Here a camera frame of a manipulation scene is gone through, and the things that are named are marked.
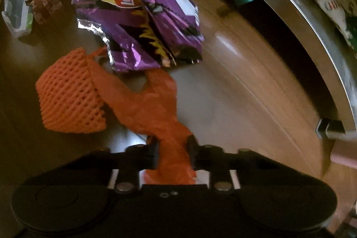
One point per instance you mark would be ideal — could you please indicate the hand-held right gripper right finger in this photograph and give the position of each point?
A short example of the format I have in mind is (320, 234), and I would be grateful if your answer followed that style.
(193, 153)

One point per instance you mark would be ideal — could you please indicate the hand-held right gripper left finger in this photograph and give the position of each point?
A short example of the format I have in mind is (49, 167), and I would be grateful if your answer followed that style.
(152, 153)

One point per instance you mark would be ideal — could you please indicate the red plastic bag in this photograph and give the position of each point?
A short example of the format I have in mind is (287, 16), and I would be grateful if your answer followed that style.
(156, 104)

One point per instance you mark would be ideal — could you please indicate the red foam net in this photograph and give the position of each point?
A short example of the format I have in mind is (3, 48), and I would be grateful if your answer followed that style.
(69, 93)

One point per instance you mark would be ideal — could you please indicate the large purple chip bag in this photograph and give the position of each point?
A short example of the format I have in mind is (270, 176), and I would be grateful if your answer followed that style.
(111, 3)

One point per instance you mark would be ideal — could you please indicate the small red brown wrapper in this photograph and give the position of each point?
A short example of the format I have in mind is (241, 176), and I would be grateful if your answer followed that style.
(44, 6)

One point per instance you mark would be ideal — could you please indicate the clear green plastic pack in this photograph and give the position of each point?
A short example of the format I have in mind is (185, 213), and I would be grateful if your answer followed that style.
(16, 12)

